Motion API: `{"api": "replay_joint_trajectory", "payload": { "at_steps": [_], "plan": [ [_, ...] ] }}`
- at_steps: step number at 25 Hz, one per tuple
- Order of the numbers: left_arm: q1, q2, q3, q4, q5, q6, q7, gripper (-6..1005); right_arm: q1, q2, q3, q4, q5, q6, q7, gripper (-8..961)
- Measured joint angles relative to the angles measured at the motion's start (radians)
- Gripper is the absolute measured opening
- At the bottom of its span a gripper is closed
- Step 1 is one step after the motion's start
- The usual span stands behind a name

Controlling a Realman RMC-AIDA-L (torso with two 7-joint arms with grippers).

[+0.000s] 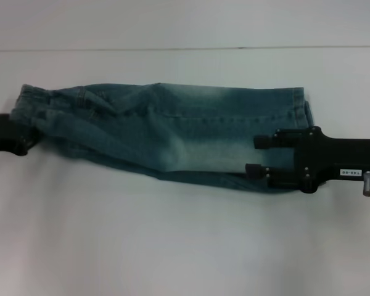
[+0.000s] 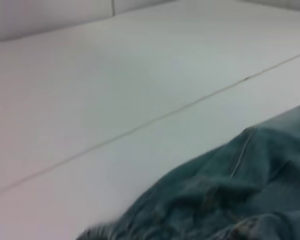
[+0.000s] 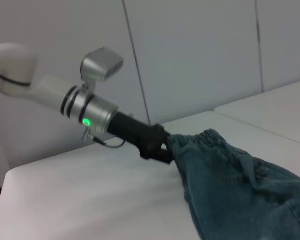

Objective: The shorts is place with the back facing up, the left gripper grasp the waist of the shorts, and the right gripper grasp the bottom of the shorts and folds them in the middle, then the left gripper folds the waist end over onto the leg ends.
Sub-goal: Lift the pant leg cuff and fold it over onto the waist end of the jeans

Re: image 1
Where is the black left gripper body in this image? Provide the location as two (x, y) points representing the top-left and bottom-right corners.
(0, 110), (19, 157)

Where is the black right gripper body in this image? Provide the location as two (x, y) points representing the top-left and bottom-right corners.
(295, 125), (370, 195)

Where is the blue denim shorts basketball print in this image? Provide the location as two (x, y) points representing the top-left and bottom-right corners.
(10, 82), (327, 194)

